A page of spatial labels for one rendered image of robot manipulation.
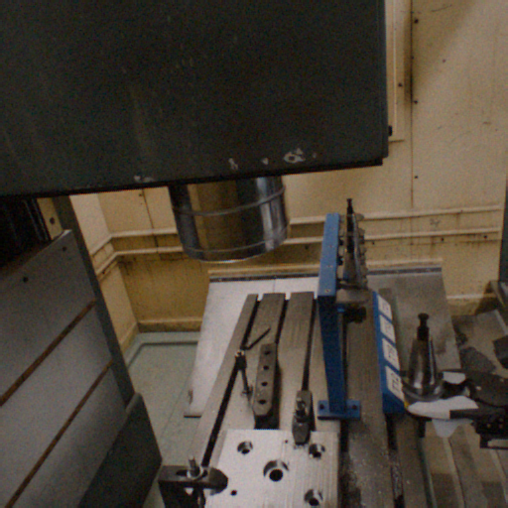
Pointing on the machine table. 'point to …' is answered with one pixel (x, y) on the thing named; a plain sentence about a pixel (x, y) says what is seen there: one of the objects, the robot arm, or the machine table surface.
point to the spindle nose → (230, 218)
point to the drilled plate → (245, 473)
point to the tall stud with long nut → (242, 370)
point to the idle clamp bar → (263, 410)
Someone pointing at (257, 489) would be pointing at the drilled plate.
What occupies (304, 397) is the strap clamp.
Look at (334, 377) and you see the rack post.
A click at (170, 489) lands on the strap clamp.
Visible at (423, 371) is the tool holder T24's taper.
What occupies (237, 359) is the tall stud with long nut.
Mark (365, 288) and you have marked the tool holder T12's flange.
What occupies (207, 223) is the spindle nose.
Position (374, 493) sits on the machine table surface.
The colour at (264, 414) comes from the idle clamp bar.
